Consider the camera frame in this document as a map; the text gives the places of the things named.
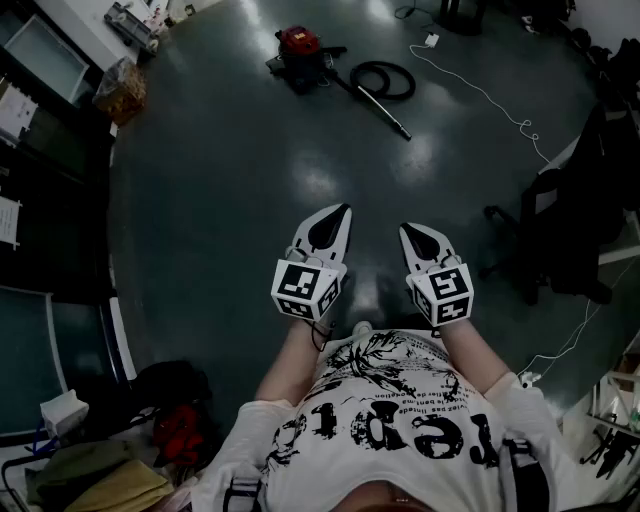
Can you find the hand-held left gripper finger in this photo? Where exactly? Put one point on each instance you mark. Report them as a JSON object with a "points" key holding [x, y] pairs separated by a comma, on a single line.
{"points": [[301, 232], [344, 235]]}

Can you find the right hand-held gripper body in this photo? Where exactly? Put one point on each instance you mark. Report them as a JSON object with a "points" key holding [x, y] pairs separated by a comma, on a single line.
{"points": [[442, 295]]}

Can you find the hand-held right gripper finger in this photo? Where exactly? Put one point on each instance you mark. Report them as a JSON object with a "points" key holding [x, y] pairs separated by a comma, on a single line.
{"points": [[440, 243], [406, 250]]}

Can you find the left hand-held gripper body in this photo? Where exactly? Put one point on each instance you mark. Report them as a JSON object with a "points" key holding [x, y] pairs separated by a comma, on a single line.
{"points": [[300, 285]]}

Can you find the silver metal vacuum tube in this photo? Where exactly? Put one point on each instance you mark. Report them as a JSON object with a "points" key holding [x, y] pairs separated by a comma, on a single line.
{"points": [[382, 111]]}

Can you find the person's right forearm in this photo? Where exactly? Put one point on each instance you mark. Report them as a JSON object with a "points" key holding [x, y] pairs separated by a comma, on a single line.
{"points": [[470, 350]]}

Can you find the person's left forearm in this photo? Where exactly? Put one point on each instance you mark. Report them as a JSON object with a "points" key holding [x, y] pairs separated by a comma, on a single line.
{"points": [[285, 360]]}

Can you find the red canister vacuum cleaner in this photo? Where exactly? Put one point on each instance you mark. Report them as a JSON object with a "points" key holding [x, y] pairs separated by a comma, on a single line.
{"points": [[300, 42]]}

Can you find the person's white shoe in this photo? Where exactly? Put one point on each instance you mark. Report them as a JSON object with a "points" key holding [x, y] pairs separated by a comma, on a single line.
{"points": [[362, 328]]}

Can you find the black office chair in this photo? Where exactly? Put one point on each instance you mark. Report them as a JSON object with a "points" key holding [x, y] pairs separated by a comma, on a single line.
{"points": [[565, 215]]}

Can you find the black bag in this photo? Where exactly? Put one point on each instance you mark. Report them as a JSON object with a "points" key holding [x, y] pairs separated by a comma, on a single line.
{"points": [[170, 382]]}

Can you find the red bag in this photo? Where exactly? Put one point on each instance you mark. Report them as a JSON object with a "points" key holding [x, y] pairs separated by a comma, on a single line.
{"points": [[177, 435]]}

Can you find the white power adapter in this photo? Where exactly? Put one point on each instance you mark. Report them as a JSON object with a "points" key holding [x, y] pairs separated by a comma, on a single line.
{"points": [[432, 38]]}

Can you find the metal shelf rack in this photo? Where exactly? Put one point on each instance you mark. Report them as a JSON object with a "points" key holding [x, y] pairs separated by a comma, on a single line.
{"points": [[615, 420]]}

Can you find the plastic bag with brown contents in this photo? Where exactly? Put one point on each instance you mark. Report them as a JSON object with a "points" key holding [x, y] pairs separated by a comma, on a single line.
{"points": [[120, 90]]}

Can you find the pile of black gear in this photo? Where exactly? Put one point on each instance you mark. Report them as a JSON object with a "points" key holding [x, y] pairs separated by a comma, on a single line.
{"points": [[615, 65]]}

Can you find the white box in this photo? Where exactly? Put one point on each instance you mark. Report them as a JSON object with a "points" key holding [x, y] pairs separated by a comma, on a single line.
{"points": [[62, 412]]}

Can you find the grey wheeled cart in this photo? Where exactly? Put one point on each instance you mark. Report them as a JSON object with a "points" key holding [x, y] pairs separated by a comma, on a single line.
{"points": [[130, 22]]}

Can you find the olive yellow cloth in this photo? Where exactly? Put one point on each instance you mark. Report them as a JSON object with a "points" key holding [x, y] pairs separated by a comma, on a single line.
{"points": [[100, 480]]}

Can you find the white paper sheet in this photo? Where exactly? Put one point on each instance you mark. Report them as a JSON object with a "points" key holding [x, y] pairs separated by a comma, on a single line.
{"points": [[15, 112], [7, 222]]}

